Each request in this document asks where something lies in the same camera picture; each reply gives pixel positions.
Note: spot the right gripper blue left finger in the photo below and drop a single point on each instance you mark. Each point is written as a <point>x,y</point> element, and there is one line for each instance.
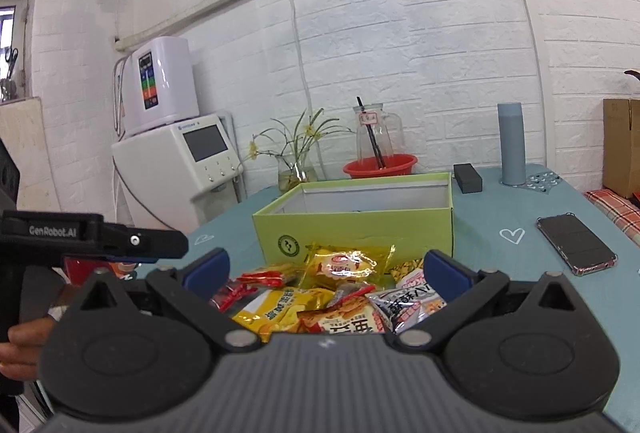
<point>187,292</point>

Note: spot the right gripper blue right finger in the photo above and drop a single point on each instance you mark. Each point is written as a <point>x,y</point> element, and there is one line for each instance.
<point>466,293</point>

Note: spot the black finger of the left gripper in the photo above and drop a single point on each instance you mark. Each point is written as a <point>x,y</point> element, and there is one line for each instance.
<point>120,243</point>

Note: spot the red rice cracker packet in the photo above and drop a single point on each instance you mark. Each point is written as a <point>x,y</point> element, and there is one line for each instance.
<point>350,311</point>

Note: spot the person's left hand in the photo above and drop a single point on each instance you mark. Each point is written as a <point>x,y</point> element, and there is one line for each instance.
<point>40,310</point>

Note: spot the silver snack packet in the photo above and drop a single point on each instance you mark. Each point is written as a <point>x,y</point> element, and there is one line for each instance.
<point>409,303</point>

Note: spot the small red snack packet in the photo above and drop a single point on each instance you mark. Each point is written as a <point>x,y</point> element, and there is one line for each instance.
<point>276,276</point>

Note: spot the green cardboard box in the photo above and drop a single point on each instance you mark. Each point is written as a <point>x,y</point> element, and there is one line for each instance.
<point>412,213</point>

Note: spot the white touchscreen appliance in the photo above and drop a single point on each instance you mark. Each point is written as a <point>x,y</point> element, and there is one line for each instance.
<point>179,176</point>

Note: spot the small black box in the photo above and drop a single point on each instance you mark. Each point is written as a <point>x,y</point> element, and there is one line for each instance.
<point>468,179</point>

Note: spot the yellow pastry snack packet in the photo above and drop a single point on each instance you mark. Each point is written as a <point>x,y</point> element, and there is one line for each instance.
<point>329,266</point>

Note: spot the grey cylinder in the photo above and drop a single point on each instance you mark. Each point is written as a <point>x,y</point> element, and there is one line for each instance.
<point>512,143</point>

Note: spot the red plastic basket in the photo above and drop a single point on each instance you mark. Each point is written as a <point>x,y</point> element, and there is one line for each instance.
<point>396,165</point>

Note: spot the black smartphone clear case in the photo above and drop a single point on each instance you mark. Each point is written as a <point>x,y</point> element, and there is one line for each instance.
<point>579,247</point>

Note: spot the black straw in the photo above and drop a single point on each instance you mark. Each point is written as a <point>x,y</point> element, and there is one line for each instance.
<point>367,121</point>

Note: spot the glass vase with plant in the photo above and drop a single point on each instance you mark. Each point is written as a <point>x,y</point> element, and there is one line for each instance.
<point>290,146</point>

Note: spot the clear glass pitcher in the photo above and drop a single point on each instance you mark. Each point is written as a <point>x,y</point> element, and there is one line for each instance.
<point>388,131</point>

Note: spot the white water purifier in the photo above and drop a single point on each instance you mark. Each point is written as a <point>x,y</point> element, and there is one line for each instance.
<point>158,86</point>

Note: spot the brown cardboard box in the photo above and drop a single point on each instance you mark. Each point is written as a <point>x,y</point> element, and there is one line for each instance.
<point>621,146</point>

